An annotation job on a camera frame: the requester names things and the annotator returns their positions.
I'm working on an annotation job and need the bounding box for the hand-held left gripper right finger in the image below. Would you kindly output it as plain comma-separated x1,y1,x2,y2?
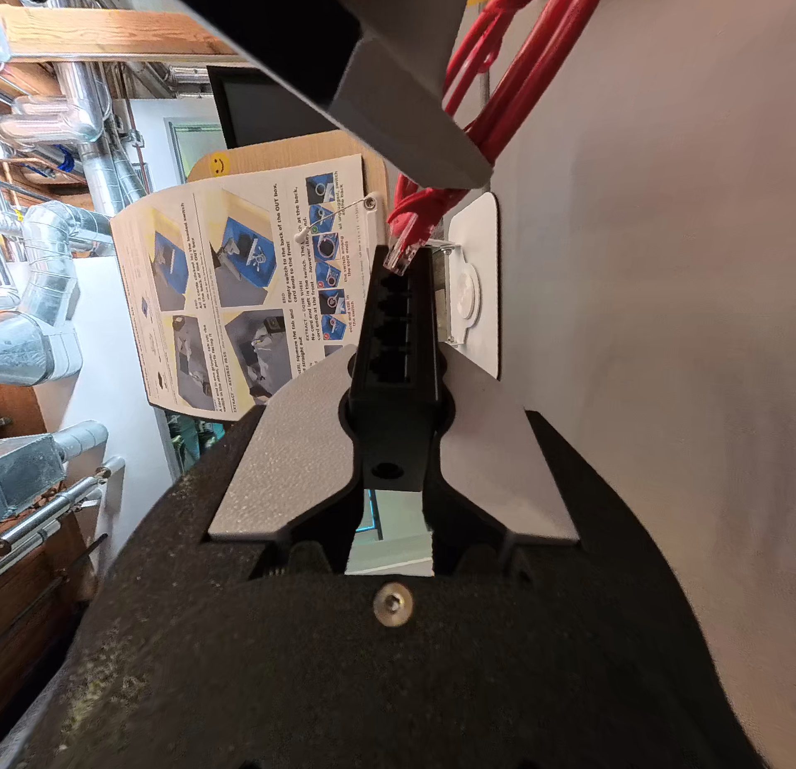
434,345,580,547

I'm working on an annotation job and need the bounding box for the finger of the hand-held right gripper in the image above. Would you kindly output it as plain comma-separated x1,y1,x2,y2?
330,0,493,188

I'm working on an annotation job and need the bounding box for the instruction sheet on stand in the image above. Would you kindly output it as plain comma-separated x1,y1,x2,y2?
187,128,391,250

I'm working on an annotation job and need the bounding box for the metal stand bracket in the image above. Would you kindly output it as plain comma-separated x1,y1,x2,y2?
429,239,466,348

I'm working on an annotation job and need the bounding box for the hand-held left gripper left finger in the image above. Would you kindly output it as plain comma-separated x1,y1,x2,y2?
207,345,363,543

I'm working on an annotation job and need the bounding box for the printed instruction sheet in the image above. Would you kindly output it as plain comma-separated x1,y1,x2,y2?
111,154,368,423

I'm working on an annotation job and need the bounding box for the black ethernet switch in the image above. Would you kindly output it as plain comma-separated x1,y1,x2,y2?
346,244,450,493

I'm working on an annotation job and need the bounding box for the silver ventilation duct cluster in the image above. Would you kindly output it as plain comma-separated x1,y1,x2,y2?
0,0,156,555

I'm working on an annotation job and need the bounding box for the wooden ceiling beam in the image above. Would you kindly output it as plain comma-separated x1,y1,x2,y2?
0,4,252,63

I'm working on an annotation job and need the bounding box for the red ethernet cable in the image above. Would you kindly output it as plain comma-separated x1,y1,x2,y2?
384,0,618,278

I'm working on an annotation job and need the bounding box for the black monitor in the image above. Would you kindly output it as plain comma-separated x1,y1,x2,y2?
206,66,342,151

